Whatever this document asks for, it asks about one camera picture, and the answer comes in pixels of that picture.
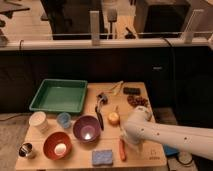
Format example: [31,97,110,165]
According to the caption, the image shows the red chili pepper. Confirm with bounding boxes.
[119,139,126,161]

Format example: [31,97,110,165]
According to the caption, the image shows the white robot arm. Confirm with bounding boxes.
[122,106,213,160]

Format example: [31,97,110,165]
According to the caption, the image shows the blue plastic cup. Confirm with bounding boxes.
[56,112,71,129]

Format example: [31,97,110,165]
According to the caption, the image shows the white paper cup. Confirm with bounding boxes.
[29,111,49,133]

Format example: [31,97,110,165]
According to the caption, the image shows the small metal cup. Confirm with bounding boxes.
[19,143,36,159]

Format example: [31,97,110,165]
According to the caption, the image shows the black dish brush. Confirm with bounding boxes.
[95,93,108,129]

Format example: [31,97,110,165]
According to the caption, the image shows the black rectangular block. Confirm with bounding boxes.
[123,87,140,95]

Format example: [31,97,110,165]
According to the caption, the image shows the dark grape bunch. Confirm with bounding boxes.
[127,95,148,107]

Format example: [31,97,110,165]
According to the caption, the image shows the yellow apple toy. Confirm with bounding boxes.
[107,108,120,126]

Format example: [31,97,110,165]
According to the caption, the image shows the purple bowl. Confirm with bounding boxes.
[73,115,101,143]

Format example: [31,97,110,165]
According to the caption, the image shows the green plastic tray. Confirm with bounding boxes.
[29,79,88,115]

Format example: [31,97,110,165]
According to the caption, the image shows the blue sponge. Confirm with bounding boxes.
[92,150,113,166]

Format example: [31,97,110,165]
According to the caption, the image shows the red bowl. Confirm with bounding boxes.
[43,132,72,160]

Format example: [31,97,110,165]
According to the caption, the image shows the white egg in bowl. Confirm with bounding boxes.
[54,143,66,155]

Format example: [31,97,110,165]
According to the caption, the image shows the blue box on floor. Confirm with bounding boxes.
[163,145,179,156]

